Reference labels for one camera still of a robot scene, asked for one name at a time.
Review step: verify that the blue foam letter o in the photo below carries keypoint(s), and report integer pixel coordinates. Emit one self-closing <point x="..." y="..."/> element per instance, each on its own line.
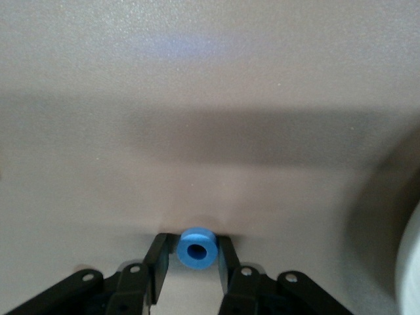
<point x="183" y="259"/>

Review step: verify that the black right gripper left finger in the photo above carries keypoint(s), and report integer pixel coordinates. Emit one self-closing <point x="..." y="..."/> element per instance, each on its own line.
<point x="131" y="288"/>

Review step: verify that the beige brown plate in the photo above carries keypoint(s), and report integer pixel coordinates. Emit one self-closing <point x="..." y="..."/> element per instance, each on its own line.
<point x="411" y="262"/>

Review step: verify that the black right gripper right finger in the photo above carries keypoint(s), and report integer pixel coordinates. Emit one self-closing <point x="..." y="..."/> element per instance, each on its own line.
<point x="249" y="292"/>

